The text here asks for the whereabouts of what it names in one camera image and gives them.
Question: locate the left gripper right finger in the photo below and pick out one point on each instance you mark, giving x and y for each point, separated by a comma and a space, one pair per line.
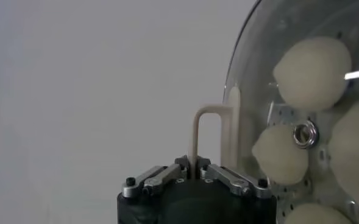
228, 178

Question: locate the white steamed baozi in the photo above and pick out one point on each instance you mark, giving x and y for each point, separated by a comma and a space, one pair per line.
356, 152
316, 216
279, 155
311, 73

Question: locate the perforated steel steamer basket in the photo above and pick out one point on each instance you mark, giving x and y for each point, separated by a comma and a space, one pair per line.
284, 114

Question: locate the round glass pot lid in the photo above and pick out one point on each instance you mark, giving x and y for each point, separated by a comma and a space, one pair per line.
231, 128

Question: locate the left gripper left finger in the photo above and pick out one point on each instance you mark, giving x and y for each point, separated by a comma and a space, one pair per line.
161, 178

